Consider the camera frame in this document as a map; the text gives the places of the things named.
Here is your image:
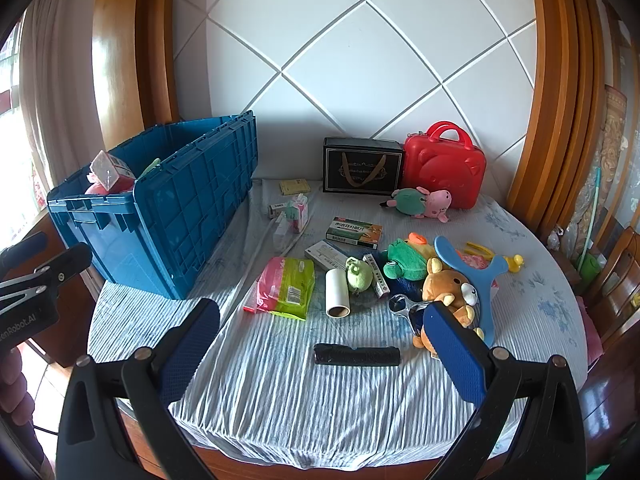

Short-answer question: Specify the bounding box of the white plastic bag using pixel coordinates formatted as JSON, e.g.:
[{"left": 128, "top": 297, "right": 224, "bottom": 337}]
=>
[{"left": 547, "top": 225, "right": 576, "bottom": 251}]

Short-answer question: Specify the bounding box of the brown bear plush toy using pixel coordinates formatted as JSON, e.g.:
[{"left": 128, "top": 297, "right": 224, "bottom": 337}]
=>
[{"left": 412, "top": 269, "right": 483, "bottom": 351}]

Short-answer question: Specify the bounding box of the green and orange medicine box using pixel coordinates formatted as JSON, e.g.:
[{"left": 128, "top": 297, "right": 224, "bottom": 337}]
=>
[{"left": 325, "top": 217, "right": 383, "bottom": 250}]

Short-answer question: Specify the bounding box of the large pink floral tissue pack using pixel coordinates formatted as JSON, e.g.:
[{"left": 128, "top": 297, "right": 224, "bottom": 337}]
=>
[{"left": 457, "top": 252, "right": 501, "bottom": 291}]

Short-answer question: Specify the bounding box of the curved wooden frame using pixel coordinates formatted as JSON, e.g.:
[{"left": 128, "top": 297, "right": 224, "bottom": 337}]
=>
[
  {"left": 507, "top": 0, "right": 626, "bottom": 241},
  {"left": 92, "top": 0, "right": 178, "bottom": 151}
]

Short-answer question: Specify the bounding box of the blue forked plastic paddle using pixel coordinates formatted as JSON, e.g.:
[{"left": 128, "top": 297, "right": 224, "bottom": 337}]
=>
[{"left": 434, "top": 235, "right": 510, "bottom": 346}]

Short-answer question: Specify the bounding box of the black gift box gold handle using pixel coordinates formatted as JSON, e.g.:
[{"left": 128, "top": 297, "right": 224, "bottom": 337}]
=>
[{"left": 322, "top": 137, "right": 405, "bottom": 195}]

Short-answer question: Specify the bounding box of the blue plastic storage crate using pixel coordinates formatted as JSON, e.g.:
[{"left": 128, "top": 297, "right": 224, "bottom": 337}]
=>
[{"left": 47, "top": 110, "right": 259, "bottom": 301}]

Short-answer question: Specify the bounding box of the small pink tissue pack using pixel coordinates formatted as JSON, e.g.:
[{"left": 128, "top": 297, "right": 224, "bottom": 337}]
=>
[{"left": 286, "top": 194, "right": 311, "bottom": 234}]

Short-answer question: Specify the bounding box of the person's left hand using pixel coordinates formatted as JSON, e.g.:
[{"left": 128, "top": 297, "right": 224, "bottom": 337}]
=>
[{"left": 0, "top": 347, "right": 32, "bottom": 461}]

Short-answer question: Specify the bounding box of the green broom stick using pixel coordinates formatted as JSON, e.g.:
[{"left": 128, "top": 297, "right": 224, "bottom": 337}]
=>
[{"left": 575, "top": 167, "right": 603, "bottom": 286}]

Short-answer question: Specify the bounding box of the white curtain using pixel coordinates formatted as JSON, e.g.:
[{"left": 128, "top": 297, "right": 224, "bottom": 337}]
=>
[{"left": 17, "top": 0, "right": 121, "bottom": 196}]

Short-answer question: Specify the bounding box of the silver metal tool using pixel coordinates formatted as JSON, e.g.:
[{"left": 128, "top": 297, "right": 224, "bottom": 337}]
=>
[{"left": 389, "top": 295, "right": 431, "bottom": 333}]

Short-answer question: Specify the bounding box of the white and blue medicine box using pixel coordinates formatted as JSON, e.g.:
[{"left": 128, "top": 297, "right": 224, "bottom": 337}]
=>
[{"left": 304, "top": 240, "right": 351, "bottom": 271}]

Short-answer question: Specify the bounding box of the pink carton box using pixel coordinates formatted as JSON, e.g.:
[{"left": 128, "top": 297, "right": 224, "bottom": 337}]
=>
[{"left": 90, "top": 150, "right": 136, "bottom": 193}]

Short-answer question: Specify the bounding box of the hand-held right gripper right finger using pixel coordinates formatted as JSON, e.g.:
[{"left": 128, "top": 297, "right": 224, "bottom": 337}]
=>
[{"left": 422, "top": 301, "right": 586, "bottom": 480}]

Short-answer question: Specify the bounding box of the slim pink and white box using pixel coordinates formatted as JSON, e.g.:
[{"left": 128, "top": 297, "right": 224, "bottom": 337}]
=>
[{"left": 362, "top": 253, "right": 392, "bottom": 298}]

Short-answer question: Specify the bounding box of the green frog plush toy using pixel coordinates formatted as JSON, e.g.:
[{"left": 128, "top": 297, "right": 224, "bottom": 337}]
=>
[{"left": 382, "top": 232, "right": 443, "bottom": 281}]

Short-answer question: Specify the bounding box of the pink and green wipes pack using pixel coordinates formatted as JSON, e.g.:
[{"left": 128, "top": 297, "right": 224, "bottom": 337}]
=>
[{"left": 243, "top": 256, "right": 316, "bottom": 321}]

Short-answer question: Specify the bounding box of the pink cushion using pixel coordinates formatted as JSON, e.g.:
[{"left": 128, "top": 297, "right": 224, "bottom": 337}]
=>
[{"left": 575, "top": 295, "right": 603, "bottom": 366}]

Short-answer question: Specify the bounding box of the red bear-shaped suitcase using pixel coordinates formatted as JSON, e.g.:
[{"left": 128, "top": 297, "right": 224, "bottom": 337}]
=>
[{"left": 402, "top": 121, "right": 487, "bottom": 210}]

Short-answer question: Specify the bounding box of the pale blue striped tablecloth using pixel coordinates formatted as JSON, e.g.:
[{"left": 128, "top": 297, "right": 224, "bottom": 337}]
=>
[{"left": 87, "top": 177, "right": 588, "bottom": 461}]

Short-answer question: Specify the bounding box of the wooden chair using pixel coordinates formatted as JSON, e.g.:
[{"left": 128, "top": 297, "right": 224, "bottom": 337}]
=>
[{"left": 580, "top": 225, "right": 640, "bottom": 341}]

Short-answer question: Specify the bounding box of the black flashlight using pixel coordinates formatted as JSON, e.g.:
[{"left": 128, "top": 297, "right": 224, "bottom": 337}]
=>
[{"left": 313, "top": 343, "right": 401, "bottom": 368}]

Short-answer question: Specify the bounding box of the pink pig plush toy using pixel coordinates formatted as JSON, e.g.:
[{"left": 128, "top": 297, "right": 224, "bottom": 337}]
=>
[{"left": 380, "top": 186, "right": 453, "bottom": 224}]

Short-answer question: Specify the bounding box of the yellow duck snowball clamp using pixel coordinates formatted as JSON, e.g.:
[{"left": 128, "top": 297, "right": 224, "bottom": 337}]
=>
[{"left": 465, "top": 242, "right": 525, "bottom": 274}]

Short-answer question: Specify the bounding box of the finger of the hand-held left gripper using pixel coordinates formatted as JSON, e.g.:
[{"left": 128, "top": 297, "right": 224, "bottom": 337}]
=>
[
  {"left": 37, "top": 242, "right": 93, "bottom": 289},
  {"left": 0, "top": 232, "right": 48, "bottom": 272}
]

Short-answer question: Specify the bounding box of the white lint roller refill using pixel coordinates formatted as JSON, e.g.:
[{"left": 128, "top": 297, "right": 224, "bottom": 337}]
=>
[{"left": 325, "top": 268, "right": 352, "bottom": 319}]

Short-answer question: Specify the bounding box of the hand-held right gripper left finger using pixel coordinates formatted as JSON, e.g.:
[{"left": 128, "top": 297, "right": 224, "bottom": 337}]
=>
[{"left": 56, "top": 298, "right": 221, "bottom": 480}]

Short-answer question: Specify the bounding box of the green pear plush toy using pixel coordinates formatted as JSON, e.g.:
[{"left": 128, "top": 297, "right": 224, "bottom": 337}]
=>
[{"left": 345, "top": 256, "right": 375, "bottom": 293}]

